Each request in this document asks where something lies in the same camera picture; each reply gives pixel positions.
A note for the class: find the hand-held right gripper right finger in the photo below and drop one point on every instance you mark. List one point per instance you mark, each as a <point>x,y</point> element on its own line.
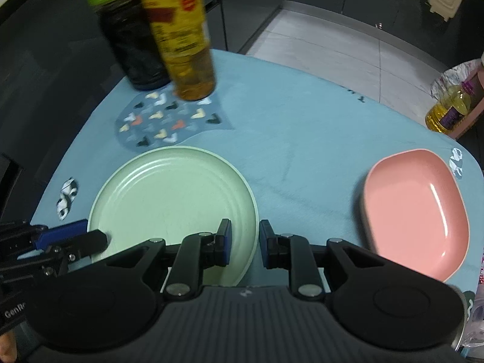
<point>266,244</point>

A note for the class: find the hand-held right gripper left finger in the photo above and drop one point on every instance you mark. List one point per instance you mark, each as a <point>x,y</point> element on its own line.
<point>225,242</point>

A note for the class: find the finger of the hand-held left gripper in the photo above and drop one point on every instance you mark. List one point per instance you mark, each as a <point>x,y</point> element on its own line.
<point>60,232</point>
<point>87,244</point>

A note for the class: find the green plate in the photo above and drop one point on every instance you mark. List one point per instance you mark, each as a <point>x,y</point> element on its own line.
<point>166,196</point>

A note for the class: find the pink plate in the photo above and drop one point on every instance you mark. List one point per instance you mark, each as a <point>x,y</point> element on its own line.
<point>416,211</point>

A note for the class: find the person's left hand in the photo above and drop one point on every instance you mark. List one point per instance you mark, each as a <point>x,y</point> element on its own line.
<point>6,348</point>

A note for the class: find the blue printed tablecloth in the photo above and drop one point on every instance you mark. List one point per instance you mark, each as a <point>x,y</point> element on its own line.
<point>302,140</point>

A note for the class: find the yellow-label amber sauce bottle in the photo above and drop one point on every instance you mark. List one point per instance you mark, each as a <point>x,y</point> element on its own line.
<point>185,56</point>

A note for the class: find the dark vinegar bottle green label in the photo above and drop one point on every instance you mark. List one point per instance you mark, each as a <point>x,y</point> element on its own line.
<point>132,45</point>

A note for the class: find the yellow cooking oil jug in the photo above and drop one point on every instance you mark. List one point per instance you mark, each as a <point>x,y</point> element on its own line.
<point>450,109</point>

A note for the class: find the pink plastic stool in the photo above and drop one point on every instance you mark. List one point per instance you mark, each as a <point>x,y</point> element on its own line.
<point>470,123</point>

